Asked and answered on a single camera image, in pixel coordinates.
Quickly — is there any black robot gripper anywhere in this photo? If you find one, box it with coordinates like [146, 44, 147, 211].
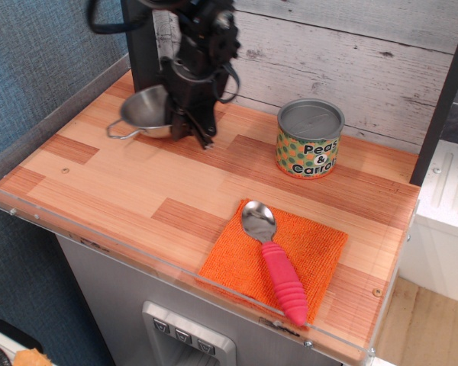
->
[161, 57, 229, 149]

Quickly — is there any stainless steel two-handled pot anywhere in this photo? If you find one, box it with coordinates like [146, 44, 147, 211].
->
[106, 85, 171, 140]

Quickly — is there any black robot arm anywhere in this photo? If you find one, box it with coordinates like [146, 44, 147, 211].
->
[141, 1, 240, 149]

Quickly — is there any peas and carrots can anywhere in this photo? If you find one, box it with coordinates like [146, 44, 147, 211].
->
[275, 98, 345, 180]

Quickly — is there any orange woven cloth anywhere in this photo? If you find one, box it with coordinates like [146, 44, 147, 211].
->
[198, 199, 349, 326]

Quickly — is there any grey toy fridge cabinet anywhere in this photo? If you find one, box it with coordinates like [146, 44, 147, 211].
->
[58, 237, 337, 365]

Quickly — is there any clear acrylic table guard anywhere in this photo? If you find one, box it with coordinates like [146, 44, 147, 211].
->
[0, 75, 425, 364]

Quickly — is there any silver dispenser button panel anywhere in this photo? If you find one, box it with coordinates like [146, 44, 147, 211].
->
[142, 301, 237, 365]

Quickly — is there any white toy sink unit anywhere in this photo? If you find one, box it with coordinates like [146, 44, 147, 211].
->
[399, 140, 458, 301]

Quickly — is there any orange plush toy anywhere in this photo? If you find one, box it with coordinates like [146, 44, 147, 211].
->
[12, 348, 53, 366]

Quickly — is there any dark left shelf post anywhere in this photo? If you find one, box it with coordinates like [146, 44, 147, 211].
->
[121, 0, 161, 92]

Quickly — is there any dark shelf post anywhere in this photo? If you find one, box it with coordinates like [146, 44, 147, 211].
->
[121, 0, 161, 92]
[409, 44, 458, 187]

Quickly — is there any pink-handled metal spoon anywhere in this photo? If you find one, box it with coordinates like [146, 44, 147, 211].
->
[241, 201, 308, 326]

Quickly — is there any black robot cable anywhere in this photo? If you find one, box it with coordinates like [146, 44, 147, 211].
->
[86, 0, 153, 36]

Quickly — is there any dark right shelf post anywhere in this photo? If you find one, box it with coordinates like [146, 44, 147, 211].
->
[409, 44, 458, 187]

